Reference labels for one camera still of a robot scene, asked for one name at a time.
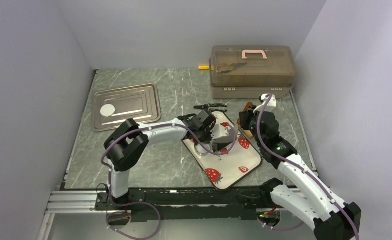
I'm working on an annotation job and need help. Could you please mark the flat round dough wrapper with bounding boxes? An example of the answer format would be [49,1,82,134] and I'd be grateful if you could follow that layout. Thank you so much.
[99,104,116,118]

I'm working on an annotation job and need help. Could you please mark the round metal cutter ring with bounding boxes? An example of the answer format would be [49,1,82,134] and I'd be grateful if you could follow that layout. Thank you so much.
[193,140,213,157]

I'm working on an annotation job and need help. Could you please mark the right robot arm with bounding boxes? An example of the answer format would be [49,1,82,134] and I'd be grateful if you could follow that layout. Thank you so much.
[238,108,361,240]

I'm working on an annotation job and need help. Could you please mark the spatula with wooden handle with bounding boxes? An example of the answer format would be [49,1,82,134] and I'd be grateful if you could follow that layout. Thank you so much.
[210,107,251,154]

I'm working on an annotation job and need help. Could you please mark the steel baking tray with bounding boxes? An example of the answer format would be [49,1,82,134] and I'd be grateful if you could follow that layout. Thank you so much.
[92,83,161,132]

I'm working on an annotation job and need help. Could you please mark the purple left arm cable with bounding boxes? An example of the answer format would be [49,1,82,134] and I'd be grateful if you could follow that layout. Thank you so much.
[100,122,238,239]

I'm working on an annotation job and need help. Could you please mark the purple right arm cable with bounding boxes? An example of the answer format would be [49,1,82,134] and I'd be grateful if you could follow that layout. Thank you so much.
[255,94,361,240]

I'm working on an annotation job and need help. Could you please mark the strawberry pattern white tray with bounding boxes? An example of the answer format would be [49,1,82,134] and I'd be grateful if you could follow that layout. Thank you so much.
[183,110,261,191]

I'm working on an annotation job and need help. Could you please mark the wooden rolling pin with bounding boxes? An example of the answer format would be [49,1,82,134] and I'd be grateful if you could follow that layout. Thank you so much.
[238,126,253,139]

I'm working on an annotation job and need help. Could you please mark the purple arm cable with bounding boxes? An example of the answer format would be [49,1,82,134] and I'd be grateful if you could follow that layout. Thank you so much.
[100,122,238,239]
[255,94,361,240]

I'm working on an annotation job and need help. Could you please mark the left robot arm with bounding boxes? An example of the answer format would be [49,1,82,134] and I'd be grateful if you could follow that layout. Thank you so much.
[101,110,216,210]

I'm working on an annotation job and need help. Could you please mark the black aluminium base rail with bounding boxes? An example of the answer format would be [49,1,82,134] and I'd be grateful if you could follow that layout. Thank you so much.
[46,186,279,223]

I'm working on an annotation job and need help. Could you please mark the brown translucent tool box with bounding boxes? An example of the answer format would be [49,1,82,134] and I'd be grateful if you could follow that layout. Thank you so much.
[209,45,296,99]

